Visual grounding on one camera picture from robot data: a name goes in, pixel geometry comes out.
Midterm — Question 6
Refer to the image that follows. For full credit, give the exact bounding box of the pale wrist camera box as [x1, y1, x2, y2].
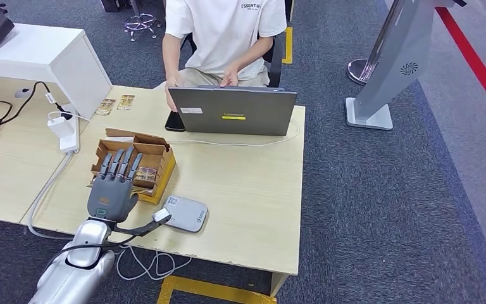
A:
[152, 208, 173, 223]

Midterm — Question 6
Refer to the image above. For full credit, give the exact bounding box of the person's right hand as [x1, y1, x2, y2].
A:
[164, 75, 181, 113]

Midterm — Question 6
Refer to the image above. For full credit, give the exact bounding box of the person's left hand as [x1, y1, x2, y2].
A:
[220, 63, 240, 88]

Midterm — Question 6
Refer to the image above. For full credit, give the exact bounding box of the chrome stool base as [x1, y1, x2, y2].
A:
[123, 0, 162, 42]

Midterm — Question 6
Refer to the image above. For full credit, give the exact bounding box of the grey kiosk stand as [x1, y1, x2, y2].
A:
[345, 0, 466, 131]

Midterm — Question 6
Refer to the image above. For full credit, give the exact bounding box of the white power strip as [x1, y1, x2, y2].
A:
[59, 104, 80, 154]

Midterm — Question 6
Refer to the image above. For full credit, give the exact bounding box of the person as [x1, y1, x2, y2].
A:
[154, 0, 288, 113]

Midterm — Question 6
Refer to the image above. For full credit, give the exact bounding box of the chrome stanchion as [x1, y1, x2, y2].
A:
[346, 0, 408, 87]

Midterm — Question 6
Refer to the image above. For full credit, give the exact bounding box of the cardboard organizer box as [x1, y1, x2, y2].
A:
[87, 127, 177, 206]

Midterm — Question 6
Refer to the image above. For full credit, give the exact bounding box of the black smartphone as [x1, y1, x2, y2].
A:
[164, 110, 187, 133]

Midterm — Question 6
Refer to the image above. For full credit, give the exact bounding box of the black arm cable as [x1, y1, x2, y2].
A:
[44, 234, 139, 269]

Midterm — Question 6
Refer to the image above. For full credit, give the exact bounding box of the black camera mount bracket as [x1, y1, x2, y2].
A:
[113, 213, 173, 238]

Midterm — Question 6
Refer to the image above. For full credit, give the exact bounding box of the grey laptop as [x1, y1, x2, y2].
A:
[168, 85, 298, 137]

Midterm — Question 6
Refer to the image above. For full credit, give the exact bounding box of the white charger adapter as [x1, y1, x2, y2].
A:
[46, 116, 75, 139]

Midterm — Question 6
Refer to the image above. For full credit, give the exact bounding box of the thick grey power cable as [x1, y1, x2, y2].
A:
[25, 151, 76, 241]

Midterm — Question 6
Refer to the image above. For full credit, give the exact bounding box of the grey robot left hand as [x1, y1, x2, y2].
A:
[87, 145, 144, 224]

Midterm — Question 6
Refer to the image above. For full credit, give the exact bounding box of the grey card reader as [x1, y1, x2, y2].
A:
[160, 194, 209, 234]

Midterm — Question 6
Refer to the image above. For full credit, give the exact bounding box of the white desk cabinet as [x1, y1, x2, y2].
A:
[0, 23, 113, 120]

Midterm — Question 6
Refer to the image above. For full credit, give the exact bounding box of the thin white looped cable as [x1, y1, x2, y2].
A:
[115, 245, 194, 282]

